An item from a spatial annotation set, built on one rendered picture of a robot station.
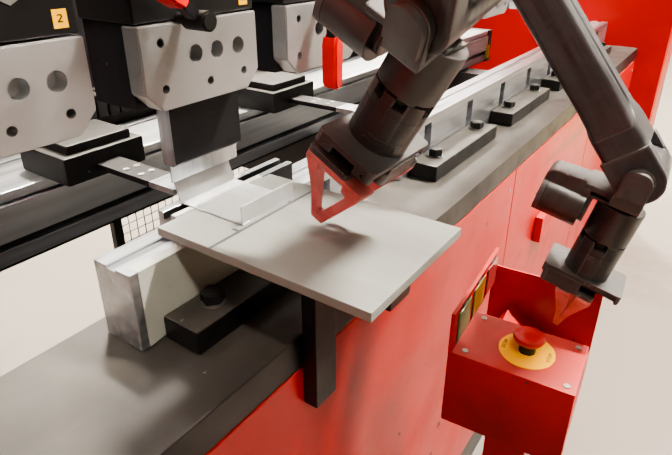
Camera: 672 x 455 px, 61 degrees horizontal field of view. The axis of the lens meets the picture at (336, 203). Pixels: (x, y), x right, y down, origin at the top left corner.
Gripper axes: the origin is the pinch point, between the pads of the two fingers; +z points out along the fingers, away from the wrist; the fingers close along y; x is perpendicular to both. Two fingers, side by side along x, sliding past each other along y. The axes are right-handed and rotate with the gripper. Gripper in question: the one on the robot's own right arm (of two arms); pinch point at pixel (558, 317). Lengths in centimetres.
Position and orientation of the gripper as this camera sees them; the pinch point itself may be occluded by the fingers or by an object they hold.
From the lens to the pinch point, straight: 88.4
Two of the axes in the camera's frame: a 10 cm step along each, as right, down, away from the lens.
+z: -2.1, 8.3, 5.2
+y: -8.4, -4.3, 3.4
